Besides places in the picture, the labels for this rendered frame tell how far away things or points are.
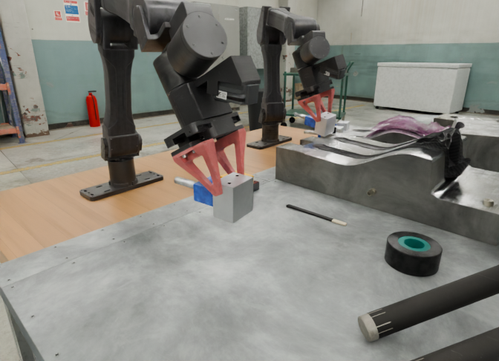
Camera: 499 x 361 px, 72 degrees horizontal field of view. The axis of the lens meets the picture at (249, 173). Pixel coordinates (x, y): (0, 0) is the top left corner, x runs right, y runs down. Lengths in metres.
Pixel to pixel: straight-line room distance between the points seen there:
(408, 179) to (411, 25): 7.89
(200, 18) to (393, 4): 8.41
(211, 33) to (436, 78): 7.06
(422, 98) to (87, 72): 5.97
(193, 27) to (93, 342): 0.38
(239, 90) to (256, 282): 0.28
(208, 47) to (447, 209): 0.53
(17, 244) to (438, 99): 7.15
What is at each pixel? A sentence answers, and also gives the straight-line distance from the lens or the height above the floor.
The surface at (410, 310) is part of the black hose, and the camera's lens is 0.47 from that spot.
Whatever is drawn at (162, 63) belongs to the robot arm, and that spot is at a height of 1.11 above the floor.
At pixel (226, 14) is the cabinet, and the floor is 1.79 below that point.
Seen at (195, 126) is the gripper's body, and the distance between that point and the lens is 0.44.
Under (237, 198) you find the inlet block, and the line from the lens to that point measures 0.47.
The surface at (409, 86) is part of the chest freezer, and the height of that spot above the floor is 0.50.
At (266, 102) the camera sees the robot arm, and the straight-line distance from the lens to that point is 1.24.
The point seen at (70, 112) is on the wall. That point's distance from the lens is 6.16.
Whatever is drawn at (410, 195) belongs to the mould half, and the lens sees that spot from 0.76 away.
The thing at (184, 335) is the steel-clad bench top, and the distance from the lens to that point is 0.46.
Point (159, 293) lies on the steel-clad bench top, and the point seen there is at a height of 0.80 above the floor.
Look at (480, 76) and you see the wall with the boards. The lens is 8.11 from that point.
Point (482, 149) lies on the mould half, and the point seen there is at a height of 0.87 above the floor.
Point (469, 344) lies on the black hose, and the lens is 0.45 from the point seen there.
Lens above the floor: 1.12
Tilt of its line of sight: 19 degrees down
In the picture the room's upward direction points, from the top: straight up
